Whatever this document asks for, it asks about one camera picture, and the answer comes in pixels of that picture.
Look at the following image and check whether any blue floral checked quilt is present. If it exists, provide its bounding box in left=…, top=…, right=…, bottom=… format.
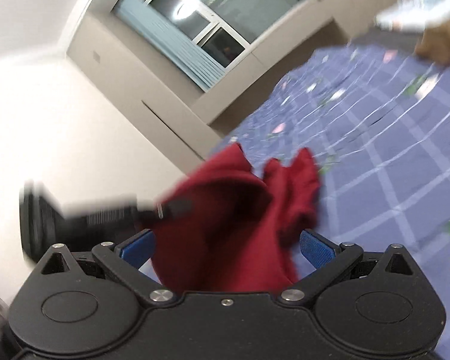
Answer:
left=138, top=42, right=450, bottom=360

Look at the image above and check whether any beige built-in wardrobe unit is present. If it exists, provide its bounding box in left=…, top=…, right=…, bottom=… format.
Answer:
left=67, top=0, right=397, bottom=171

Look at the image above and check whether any window with white frame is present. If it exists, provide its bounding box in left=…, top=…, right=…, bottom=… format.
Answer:
left=146, top=0, right=302, bottom=68

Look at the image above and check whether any red long-sleeve sweater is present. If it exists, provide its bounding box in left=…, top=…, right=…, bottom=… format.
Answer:
left=152, top=143, right=320, bottom=293

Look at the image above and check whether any light blue patterned cloth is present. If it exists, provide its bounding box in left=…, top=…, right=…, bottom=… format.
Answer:
left=374, top=0, right=450, bottom=33

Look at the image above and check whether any left blue curtain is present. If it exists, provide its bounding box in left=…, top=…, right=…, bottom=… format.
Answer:
left=113, top=0, right=225, bottom=91

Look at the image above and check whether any brown garment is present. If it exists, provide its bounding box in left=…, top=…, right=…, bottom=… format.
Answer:
left=415, top=18, right=450, bottom=67

